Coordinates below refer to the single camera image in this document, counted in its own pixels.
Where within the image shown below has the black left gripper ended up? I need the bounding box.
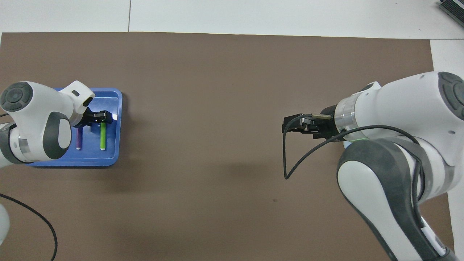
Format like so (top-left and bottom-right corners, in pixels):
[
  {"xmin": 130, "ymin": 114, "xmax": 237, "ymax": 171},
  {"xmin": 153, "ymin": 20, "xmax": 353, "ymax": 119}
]
[{"xmin": 74, "ymin": 108, "xmax": 113, "ymax": 128}]

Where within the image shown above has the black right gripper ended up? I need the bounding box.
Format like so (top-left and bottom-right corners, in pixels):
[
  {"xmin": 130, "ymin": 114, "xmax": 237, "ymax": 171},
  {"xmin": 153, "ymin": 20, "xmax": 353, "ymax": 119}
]
[{"xmin": 282, "ymin": 104, "xmax": 344, "ymax": 140}]

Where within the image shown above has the blue plastic tray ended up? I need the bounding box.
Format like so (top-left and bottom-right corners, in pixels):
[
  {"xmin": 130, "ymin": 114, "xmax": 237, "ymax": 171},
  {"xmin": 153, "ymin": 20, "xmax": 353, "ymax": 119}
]
[{"xmin": 29, "ymin": 88, "xmax": 123, "ymax": 167}]

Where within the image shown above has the brown table mat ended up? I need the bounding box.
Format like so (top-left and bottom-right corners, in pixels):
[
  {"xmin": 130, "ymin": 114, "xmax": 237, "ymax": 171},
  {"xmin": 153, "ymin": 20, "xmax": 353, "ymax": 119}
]
[{"xmin": 0, "ymin": 32, "xmax": 455, "ymax": 261}]

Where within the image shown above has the dark ribbed device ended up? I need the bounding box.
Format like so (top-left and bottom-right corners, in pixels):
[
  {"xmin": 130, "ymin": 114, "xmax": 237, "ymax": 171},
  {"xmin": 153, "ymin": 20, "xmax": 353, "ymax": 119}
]
[{"xmin": 438, "ymin": 0, "xmax": 464, "ymax": 22}]

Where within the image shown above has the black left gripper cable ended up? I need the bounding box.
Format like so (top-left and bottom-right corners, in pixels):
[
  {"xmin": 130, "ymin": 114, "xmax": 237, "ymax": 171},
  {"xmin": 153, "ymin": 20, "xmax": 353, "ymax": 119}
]
[{"xmin": 0, "ymin": 194, "xmax": 58, "ymax": 261}]

